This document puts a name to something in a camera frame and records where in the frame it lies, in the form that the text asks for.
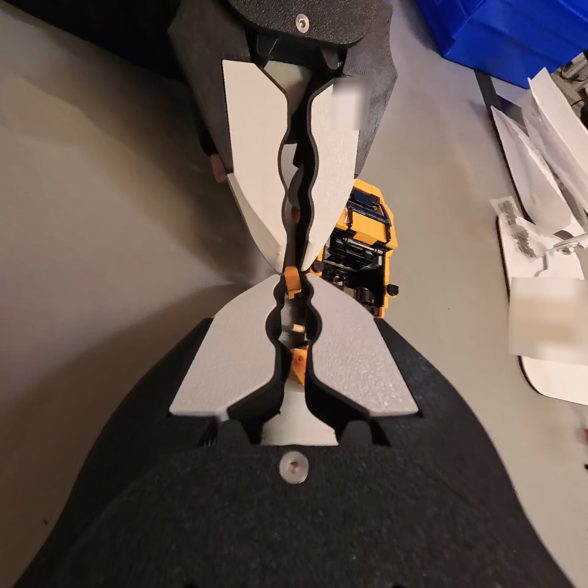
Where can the yellow lego car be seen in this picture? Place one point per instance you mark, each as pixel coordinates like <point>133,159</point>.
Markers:
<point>367,188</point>

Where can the white paper bag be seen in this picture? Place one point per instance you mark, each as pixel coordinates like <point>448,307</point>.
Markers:
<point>560,119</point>
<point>528,174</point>

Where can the clear bag of dark pieces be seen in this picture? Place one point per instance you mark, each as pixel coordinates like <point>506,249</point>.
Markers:
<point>517,229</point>

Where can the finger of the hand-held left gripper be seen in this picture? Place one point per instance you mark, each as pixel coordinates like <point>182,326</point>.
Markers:
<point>252,151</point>
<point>333,174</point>

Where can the blue plastic bin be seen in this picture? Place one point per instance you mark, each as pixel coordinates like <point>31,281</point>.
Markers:
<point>505,32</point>

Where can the small orange lego bracket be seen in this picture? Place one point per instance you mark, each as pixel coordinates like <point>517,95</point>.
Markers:
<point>292,279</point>

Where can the person's left forearm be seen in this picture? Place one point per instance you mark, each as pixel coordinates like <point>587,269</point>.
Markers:
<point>92,27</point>

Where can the silver metal rod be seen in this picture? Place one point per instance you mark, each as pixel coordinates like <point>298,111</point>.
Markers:
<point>572,246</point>

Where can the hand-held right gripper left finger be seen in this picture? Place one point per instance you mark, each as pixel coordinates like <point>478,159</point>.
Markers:
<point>229,358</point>

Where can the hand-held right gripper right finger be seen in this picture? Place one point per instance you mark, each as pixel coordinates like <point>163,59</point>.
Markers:
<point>358,363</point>

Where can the person's left hand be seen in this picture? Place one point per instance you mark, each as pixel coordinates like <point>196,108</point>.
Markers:
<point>217,166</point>

